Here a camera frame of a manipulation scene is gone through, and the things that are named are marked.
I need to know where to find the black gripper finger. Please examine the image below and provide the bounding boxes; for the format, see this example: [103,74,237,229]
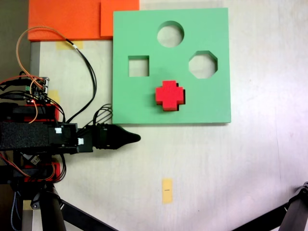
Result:
[107,124,141,150]

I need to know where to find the red cross block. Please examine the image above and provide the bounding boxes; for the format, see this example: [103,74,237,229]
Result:
[155,80,186,113]

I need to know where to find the large orange block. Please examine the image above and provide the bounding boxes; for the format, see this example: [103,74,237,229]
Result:
[27,0,102,41]

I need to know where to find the yellow tape marker with line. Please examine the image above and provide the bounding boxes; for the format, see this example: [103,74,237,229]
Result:
[162,178,174,205]

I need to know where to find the black tripod leg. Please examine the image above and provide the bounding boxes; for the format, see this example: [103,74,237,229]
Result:
[232,181,308,231]
[30,185,118,231]

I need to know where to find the wide yellow tape strip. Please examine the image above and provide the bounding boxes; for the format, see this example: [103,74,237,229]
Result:
[56,40,84,51]

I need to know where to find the green shape sorter board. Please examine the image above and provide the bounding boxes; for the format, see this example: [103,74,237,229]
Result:
[112,7,232,126]

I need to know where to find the grey metal strip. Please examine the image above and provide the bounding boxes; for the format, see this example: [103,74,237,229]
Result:
[29,41,40,77]

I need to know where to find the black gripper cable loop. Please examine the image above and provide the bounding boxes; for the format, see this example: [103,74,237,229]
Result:
[92,103,114,127]

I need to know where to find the short black cable pair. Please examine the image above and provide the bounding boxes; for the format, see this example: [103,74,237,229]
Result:
[55,154,67,181]

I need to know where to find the long black cable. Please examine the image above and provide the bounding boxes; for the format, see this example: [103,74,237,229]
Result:
[64,38,97,124]

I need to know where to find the circuit board with wires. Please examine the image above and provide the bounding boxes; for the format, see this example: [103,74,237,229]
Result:
[24,76,51,104]

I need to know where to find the blue white braided cable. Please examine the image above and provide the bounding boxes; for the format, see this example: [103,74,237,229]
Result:
[11,191,23,231]

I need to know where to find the thin orange wire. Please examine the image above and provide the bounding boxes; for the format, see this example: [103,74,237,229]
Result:
[15,26,70,124]

